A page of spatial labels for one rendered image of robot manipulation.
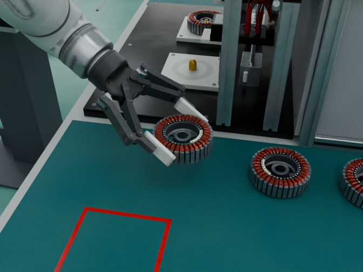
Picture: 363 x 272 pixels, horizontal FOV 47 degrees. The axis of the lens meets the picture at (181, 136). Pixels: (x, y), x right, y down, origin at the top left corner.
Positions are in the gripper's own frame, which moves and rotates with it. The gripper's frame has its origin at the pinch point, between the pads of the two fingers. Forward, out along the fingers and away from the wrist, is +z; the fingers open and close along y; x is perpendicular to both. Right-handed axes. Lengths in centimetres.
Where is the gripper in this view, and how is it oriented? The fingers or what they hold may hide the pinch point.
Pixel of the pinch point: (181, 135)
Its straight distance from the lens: 77.6
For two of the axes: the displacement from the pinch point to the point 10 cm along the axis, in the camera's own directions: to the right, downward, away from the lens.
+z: 7.5, 6.6, -0.2
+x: 4.2, -4.9, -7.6
